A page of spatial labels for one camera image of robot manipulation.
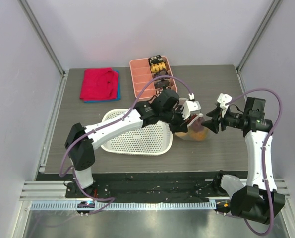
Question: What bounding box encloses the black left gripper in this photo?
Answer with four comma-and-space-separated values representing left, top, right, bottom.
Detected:
160, 105, 191, 135

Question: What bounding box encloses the yellow orange peach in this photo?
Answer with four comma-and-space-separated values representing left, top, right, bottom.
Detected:
175, 132, 187, 138

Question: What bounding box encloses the dark red apple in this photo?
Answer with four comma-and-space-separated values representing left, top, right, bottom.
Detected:
189, 117, 204, 132

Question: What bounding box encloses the orange toy pineapple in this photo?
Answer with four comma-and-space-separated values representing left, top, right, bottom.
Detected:
188, 128, 209, 141

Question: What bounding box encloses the clear polka dot zip bag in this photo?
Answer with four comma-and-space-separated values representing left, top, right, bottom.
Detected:
174, 98, 209, 141

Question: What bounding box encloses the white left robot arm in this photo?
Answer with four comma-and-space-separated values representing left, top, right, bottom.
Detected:
64, 89, 191, 198

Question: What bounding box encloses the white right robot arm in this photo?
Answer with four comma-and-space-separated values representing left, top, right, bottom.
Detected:
202, 93, 285, 224

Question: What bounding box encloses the white perforated plastic basket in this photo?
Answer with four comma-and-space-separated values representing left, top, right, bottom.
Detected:
101, 121, 173, 156

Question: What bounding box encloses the black patterned rolled sock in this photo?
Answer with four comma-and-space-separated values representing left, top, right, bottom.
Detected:
154, 79, 171, 89

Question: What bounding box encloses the dark brown rolled sock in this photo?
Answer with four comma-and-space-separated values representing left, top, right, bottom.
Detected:
153, 70, 169, 78

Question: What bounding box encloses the yellow black rolled sock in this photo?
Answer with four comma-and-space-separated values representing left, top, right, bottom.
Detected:
150, 62, 167, 74

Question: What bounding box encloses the pink divided organizer tray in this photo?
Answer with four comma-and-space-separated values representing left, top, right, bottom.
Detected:
129, 56, 173, 101

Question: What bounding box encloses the blue folded cloth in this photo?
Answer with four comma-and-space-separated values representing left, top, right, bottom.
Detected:
83, 81, 121, 103

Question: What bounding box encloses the black floral rolled sock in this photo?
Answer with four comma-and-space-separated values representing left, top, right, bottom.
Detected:
148, 55, 164, 66

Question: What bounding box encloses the magenta folded cloth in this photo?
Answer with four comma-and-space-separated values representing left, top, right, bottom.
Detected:
79, 68, 119, 102

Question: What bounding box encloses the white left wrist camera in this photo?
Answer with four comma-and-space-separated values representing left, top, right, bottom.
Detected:
182, 93, 201, 120

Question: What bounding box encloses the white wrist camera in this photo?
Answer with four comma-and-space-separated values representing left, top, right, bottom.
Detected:
217, 93, 233, 118
182, 93, 201, 120

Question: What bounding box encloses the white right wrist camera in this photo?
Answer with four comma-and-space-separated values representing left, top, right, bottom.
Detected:
217, 93, 233, 118

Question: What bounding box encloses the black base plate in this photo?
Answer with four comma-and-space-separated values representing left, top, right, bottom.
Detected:
65, 172, 242, 203

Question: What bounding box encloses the white slotted cable duct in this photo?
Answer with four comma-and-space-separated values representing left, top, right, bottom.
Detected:
30, 200, 216, 211

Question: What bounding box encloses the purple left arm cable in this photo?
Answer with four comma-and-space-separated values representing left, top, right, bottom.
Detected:
59, 76, 196, 214

